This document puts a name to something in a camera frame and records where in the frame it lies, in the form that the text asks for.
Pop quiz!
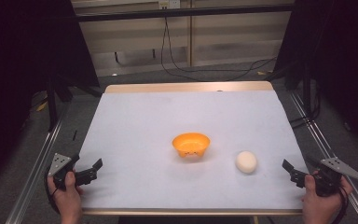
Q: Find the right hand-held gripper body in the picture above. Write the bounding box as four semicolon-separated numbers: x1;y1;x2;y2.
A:
306;157;358;198

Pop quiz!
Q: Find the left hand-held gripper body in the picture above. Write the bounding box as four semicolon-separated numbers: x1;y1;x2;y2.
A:
45;152;81;191

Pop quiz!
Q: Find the person's left hand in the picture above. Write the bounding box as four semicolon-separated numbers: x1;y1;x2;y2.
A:
46;170;85;220

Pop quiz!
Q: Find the person's right hand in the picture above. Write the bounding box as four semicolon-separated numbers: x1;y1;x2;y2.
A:
300;170;354;224

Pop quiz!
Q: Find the white round bun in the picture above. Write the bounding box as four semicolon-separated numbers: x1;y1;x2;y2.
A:
234;150;258;175

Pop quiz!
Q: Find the black metal stand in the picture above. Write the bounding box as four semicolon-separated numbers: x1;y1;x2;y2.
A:
45;77;76;133

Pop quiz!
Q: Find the white table mat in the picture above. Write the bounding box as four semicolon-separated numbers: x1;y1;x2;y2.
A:
74;90;310;211

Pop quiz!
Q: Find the orange plastic bowl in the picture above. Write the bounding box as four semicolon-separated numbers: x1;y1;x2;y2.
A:
172;132;212;159

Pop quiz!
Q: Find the black curtain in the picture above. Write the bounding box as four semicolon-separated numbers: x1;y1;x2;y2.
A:
0;0;101;194
273;0;358;157

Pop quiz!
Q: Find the black horizontal bar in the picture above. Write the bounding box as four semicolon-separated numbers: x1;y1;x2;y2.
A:
74;4;295;22

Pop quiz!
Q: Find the aluminium frame rail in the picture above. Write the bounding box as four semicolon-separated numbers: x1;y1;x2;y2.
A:
5;111;71;224
288;90;358;224

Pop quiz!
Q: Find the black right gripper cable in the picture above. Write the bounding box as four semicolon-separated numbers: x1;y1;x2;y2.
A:
329;186;350;224

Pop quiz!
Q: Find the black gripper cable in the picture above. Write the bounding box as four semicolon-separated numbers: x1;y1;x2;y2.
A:
44;169;62;215
329;186;350;224

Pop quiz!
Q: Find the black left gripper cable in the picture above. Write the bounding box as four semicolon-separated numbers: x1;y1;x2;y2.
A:
44;169;62;215

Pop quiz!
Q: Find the black floor cable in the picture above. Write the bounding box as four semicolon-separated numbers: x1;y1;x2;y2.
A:
195;55;278;82

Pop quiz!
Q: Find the black hanging cable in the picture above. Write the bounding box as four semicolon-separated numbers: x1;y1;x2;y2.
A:
159;16;200;81

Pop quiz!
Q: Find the white wall socket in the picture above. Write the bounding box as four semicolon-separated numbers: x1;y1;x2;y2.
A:
158;0;181;9

